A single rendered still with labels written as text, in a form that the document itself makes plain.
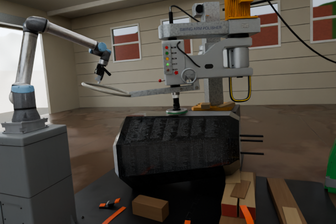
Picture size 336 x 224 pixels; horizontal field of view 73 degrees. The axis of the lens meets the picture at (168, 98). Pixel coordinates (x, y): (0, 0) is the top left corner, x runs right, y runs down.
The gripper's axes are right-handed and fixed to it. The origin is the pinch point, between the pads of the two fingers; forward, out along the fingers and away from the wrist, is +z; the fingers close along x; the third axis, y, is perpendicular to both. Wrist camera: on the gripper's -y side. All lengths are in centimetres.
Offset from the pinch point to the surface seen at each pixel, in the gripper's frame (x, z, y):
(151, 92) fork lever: 51, -10, -35
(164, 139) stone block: 78, 26, -47
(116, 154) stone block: 48, 57, -21
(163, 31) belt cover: 49, -68, -27
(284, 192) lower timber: 149, 35, -140
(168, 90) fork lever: 58, -17, -47
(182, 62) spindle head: 64, -46, -48
